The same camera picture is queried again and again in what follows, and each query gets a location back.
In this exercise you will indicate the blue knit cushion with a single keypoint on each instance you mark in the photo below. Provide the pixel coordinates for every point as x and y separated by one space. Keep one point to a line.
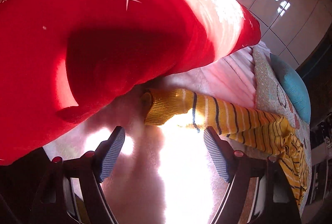
293 86

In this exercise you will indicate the yellow striped knit garment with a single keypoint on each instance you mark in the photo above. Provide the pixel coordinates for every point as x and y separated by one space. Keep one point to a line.
259 125

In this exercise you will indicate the heart patterned quilt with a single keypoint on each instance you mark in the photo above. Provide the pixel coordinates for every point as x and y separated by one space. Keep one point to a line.
267 84

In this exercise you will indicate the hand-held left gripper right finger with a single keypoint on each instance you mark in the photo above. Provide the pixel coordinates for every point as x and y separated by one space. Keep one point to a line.
216 155

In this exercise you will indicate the large red garment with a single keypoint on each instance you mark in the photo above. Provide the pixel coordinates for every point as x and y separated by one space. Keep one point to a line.
103 45

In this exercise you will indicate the pale pink fleece blanket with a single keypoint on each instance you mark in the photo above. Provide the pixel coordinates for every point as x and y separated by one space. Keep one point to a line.
233 79

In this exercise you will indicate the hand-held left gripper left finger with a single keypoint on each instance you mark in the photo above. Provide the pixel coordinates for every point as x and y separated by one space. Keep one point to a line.
111 154

